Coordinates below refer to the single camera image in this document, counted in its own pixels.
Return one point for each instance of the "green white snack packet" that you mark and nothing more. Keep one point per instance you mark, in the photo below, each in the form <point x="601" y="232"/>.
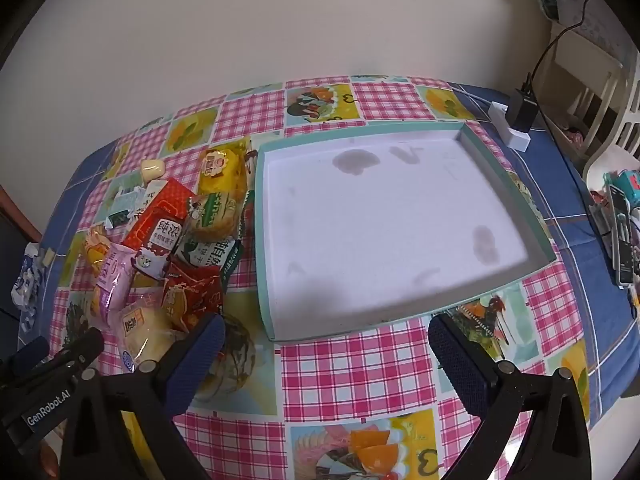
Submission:
<point x="210" y="260"/>

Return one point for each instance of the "clear bread bun packet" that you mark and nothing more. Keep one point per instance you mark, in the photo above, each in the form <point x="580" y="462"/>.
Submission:
<point x="145" y="332"/>

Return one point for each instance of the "pink checked printed tablecloth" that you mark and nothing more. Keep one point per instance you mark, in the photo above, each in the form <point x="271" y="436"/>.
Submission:
<point x="350" y="375"/>

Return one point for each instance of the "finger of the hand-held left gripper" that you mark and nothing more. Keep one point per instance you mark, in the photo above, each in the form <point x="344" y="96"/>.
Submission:
<point x="80" y="352"/>
<point x="27" y="355"/>

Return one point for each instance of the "green label bread packet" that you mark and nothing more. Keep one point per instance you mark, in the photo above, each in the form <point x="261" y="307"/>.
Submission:
<point x="212" y="220"/>

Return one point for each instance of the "yellow bread packet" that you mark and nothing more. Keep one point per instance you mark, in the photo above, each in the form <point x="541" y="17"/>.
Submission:
<point x="222" y="170"/>

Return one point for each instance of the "orange yellow snack packet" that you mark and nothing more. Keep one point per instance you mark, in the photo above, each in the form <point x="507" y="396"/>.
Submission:
<point x="95" y="252"/>

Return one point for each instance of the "brown wooden frame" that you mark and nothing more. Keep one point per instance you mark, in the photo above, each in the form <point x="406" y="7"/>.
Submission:
<point x="20" y="215"/>

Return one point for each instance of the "white chair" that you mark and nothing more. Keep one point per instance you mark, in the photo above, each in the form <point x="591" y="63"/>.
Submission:
<point x="627" y="125"/>

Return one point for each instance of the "pale yellow jelly cup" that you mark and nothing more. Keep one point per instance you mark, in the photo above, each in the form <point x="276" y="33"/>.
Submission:
<point x="152" y="170"/>

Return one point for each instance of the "pink snack packet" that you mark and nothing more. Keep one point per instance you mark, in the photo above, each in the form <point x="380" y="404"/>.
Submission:
<point x="115" y="280"/>

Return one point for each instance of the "teal tray with white inside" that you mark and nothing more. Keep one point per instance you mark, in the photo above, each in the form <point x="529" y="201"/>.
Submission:
<point x="375" y="235"/>

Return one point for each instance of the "cream wooden shelf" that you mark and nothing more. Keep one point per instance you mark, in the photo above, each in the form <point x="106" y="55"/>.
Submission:
<point x="575" y="55"/>

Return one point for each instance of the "white green sachet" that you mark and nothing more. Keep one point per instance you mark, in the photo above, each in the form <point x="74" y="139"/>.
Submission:
<point x="120" y="210"/>

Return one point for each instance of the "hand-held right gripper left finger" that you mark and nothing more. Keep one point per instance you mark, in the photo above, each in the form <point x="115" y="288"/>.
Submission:
<point x="197" y="365"/>

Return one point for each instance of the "small pale yellow cup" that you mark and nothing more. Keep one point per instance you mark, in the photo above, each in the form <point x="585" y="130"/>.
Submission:
<point x="48" y="256"/>

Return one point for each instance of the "teal box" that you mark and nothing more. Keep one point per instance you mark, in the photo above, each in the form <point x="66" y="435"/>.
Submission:
<point x="627" y="182"/>

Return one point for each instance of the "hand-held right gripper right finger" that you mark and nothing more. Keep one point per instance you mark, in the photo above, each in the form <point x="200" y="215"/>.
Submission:
<point x="460" y="370"/>

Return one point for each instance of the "white printed packet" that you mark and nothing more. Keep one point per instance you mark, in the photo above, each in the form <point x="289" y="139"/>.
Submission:
<point x="147" y="200"/>

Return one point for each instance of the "black charger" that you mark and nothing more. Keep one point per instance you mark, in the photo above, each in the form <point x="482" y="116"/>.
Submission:
<point x="522" y="110"/>

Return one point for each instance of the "large red snack packet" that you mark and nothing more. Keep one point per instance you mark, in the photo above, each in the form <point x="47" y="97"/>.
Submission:
<point x="160" y="230"/>

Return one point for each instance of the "blue white wrapper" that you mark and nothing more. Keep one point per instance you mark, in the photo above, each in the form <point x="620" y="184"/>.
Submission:
<point x="27" y="285"/>

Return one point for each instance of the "small red snack packet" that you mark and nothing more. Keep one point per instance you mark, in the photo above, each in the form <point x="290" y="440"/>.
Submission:
<point x="195" y="300"/>

